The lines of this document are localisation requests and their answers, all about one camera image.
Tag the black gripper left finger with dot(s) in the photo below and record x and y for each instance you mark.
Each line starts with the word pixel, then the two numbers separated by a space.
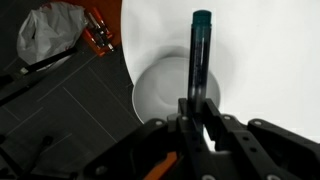
pixel 186 133

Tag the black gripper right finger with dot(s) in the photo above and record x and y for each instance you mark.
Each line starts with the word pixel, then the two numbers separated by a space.
pixel 240 143

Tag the teal capped marker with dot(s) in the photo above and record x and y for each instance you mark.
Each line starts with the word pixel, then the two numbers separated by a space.
pixel 199 60

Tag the white round bowl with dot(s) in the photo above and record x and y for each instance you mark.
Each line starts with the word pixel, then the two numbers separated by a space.
pixel 160 90

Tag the black metal stand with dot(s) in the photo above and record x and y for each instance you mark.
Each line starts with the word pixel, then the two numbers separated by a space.
pixel 43 143

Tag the white plastic bag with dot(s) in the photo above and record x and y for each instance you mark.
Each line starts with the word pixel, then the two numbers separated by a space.
pixel 50 30

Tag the black upright post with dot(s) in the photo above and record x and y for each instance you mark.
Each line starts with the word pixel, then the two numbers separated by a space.
pixel 46 61

